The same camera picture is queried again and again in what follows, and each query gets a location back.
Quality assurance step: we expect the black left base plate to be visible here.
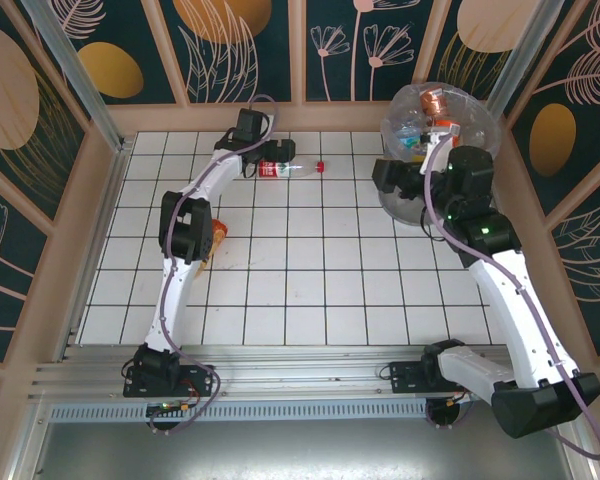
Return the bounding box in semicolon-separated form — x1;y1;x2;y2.
123;363;216;399

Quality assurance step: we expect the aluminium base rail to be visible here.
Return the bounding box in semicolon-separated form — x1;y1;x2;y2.
27;344;569;401

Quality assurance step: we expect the red white label plastic bottle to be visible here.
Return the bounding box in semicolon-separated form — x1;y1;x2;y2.
257;159;326;180

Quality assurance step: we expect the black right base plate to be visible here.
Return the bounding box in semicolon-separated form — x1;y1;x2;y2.
388;358;431;397

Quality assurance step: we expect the colourful light blue label bottle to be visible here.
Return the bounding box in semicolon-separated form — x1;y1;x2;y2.
393;122;424;149

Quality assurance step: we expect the slotted grey cable duct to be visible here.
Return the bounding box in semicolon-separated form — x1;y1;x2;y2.
47;402;431;424

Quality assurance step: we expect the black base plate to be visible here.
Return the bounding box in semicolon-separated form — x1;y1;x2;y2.
388;358;431;397
123;363;216;399

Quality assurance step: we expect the aluminium corner post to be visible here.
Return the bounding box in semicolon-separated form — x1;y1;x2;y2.
484;0;566;119
19;0;134;154

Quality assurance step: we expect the orange juice label bottle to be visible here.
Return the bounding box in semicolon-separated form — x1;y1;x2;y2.
198;218;230;275

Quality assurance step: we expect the brown drink plastic bottle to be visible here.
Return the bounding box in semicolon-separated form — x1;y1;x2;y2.
418;85;450;120

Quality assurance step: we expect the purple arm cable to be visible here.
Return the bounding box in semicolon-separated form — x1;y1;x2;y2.
149;93;280;435
422;130;600;461

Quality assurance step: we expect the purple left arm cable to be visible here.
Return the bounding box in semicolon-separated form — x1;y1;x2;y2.
149;93;280;435

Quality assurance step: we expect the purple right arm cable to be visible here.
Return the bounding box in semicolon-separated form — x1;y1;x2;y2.
422;130;600;461

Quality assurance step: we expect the grey mesh waste bin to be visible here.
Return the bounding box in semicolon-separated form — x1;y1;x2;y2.
379;79;501;229

